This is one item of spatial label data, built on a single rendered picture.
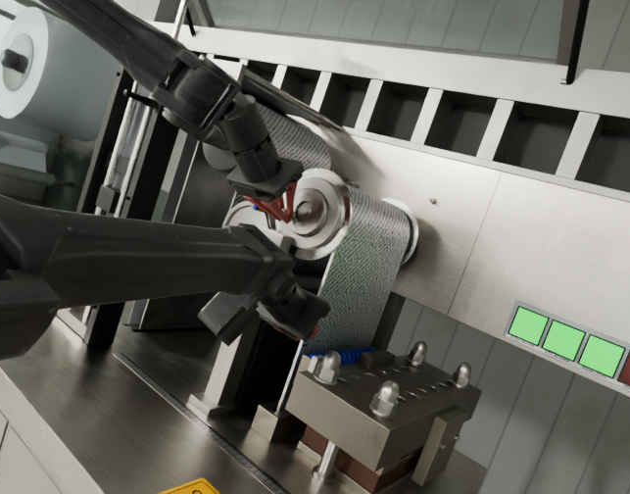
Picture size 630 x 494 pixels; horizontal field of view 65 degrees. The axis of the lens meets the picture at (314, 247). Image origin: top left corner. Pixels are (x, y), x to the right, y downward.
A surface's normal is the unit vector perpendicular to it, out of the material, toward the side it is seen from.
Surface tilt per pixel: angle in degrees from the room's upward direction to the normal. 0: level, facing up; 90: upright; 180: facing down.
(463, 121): 90
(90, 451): 0
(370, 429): 90
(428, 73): 90
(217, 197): 90
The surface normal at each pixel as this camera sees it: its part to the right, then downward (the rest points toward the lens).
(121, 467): 0.33, -0.94
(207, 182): 0.75, 0.32
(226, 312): -0.11, -0.28
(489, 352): -0.33, -0.02
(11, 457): -0.57, -0.11
